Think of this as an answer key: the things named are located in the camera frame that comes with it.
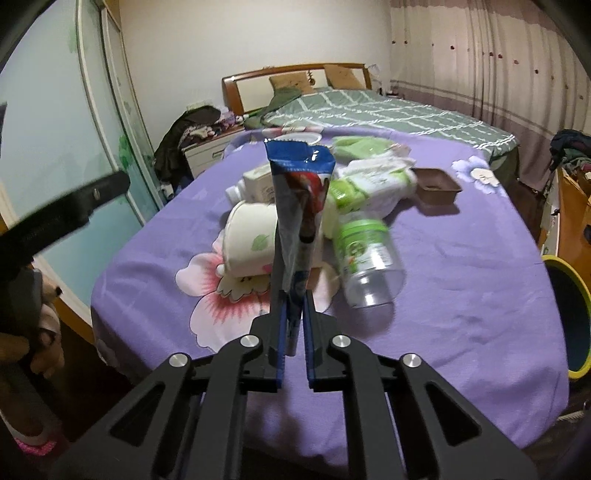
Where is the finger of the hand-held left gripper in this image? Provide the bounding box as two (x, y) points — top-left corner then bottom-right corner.
(0, 171), (131, 268)

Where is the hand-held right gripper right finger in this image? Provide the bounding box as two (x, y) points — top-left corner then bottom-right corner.
(300, 292), (539, 480)

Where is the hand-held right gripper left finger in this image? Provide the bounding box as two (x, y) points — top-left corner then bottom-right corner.
(51, 217), (296, 480)

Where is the blue toothpaste tube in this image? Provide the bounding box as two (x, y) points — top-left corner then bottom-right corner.
(264, 138), (335, 358)

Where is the white plastic bowl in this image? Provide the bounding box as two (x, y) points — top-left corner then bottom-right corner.
(277, 130), (324, 147)

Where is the green plastic packet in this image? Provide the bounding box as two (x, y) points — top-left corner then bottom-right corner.
(330, 135), (409, 162)

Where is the yellow rimmed bin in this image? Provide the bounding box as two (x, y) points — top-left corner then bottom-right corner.
(540, 255), (591, 380)

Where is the person's left hand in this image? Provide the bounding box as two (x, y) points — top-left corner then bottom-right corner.
(25, 274), (65, 380)

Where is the sliding wardrobe door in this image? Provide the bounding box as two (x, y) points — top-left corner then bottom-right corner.
(0, 0), (162, 342)

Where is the clear green label plastic bottle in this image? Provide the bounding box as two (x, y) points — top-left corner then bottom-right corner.
(331, 215), (407, 309)

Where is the white leaf print paper cup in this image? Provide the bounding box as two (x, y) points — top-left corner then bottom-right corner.
(217, 199), (280, 280)

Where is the dark clothes pile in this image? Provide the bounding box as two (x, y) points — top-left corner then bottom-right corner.
(154, 106), (232, 185)

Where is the white nightstand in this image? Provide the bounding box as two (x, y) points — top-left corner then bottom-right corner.
(181, 127), (245, 180)

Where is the green white tissue pack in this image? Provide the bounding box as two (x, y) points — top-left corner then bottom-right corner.
(321, 178), (370, 238)

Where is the white labelled bottle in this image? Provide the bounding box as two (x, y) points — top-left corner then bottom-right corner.
(225, 165), (278, 204)

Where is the purple floral blanket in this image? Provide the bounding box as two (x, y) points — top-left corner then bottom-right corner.
(90, 127), (571, 467)

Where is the floral cloth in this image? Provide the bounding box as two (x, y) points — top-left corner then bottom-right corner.
(185, 111), (243, 139)

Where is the white green wet wipes pack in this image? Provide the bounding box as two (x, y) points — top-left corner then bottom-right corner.
(335, 157), (416, 217)

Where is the brown square tray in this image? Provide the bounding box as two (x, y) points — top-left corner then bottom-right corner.
(411, 167), (463, 207)

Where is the wooden bed headboard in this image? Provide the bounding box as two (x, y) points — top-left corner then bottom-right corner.
(222, 62), (374, 116)

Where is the green plaid quilt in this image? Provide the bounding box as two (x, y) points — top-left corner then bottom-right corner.
(245, 88), (518, 153)

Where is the brown pillow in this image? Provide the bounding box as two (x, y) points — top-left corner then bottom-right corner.
(323, 65), (370, 89)
(269, 71), (315, 95)

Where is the wooden cabinet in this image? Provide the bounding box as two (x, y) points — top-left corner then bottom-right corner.
(538, 166), (591, 287)

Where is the pink striped curtain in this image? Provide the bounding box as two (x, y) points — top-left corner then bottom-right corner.
(388, 0), (591, 185)

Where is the mixed clothing heap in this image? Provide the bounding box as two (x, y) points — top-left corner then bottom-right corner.
(549, 129), (591, 174)

